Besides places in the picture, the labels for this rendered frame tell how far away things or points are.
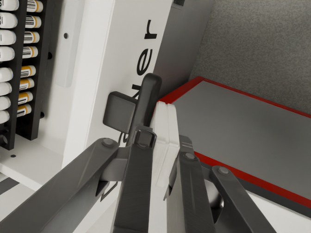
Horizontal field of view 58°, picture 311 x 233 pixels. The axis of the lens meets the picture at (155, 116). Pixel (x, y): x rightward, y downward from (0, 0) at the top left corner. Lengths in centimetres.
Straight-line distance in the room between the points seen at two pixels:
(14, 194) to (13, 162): 5
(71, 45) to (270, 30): 87
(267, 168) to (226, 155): 7
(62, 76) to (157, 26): 12
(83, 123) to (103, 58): 5
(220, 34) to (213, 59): 10
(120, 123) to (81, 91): 4
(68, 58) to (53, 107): 7
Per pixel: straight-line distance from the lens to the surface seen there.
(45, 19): 29
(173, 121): 19
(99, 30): 19
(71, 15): 30
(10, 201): 38
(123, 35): 21
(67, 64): 31
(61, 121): 35
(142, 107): 20
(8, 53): 28
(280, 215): 40
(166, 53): 68
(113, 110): 22
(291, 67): 110
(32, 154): 36
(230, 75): 111
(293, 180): 51
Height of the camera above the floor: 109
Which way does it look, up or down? 64 degrees down
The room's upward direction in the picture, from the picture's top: 127 degrees counter-clockwise
